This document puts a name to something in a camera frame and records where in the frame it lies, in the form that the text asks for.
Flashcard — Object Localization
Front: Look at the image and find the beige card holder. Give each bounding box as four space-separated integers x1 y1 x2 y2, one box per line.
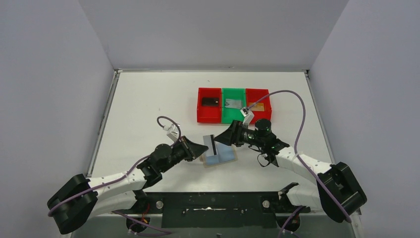
200 143 238 168

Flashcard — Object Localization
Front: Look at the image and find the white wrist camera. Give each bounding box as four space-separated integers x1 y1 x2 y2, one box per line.
163 124 180 142
240 107 254 126

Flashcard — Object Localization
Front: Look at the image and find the silver VIP credit card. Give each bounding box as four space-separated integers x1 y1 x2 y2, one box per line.
203 134 217 157

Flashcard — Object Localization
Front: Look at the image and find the gold card in bin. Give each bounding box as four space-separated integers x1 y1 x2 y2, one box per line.
248 102 265 112

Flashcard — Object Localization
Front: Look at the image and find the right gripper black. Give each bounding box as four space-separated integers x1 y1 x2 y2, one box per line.
215 119 265 147

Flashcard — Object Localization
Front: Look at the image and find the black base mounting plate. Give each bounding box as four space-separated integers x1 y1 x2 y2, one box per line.
120 191 297 229

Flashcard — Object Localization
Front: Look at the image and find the green bin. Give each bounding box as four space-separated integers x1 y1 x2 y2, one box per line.
221 88 246 124

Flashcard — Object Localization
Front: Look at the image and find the right red bin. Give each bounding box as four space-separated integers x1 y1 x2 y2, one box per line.
245 88 272 125

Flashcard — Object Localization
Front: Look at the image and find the black card in bin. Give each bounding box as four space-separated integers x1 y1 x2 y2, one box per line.
201 97 219 107

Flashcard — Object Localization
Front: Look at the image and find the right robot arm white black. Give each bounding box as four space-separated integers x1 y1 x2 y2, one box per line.
214 119 367 223

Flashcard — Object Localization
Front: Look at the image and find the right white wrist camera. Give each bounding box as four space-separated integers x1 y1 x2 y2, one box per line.
240 107 254 126

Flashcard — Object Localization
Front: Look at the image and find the silver card in bin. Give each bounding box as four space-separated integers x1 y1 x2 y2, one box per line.
224 98 243 109

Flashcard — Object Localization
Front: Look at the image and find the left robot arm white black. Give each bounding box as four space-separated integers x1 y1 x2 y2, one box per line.
47 136 209 235

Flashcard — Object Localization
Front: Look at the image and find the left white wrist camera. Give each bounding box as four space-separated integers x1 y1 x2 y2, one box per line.
163 124 180 142

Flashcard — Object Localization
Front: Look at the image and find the red bin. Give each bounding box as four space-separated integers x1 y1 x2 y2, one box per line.
245 88 272 125
196 87 222 123

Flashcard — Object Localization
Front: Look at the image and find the left red bin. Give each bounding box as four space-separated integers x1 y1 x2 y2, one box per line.
196 87 222 123

